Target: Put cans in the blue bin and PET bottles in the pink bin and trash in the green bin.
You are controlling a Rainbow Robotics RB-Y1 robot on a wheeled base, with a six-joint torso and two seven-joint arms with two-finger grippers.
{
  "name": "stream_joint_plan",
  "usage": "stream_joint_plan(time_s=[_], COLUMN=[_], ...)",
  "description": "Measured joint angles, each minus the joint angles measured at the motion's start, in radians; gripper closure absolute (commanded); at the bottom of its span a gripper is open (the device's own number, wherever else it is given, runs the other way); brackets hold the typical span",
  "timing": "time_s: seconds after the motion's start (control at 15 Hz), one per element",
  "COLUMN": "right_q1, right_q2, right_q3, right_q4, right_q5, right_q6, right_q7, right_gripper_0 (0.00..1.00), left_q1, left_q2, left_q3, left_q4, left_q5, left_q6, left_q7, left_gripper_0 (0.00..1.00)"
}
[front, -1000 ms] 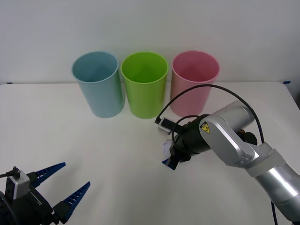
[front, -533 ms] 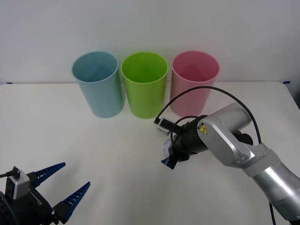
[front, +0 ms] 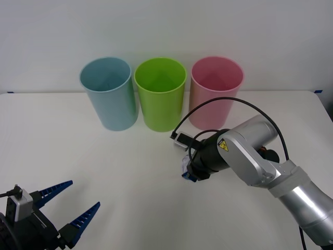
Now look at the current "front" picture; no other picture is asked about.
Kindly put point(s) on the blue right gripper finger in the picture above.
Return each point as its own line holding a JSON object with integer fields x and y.
{"x": 190, "y": 177}

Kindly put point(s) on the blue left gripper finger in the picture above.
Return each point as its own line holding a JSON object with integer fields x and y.
{"x": 78, "y": 225}
{"x": 52, "y": 192}

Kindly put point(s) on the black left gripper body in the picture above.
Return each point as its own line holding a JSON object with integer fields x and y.
{"x": 36, "y": 231}

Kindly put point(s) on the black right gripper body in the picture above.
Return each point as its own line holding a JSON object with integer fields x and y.
{"x": 193, "y": 170}

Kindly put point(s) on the white paper ball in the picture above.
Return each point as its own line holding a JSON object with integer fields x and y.
{"x": 185, "y": 162}

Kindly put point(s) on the silver and black right arm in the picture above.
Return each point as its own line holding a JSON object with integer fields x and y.
{"x": 260, "y": 145}

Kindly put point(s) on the pink plastic bin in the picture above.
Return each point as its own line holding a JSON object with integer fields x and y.
{"x": 213, "y": 114}

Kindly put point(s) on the green plastic bin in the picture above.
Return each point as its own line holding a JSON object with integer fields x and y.
{"x": 161, "y": 112}

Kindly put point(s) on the pale blue plastic bin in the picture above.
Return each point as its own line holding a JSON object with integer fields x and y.
{"x": 114, "y": 109}

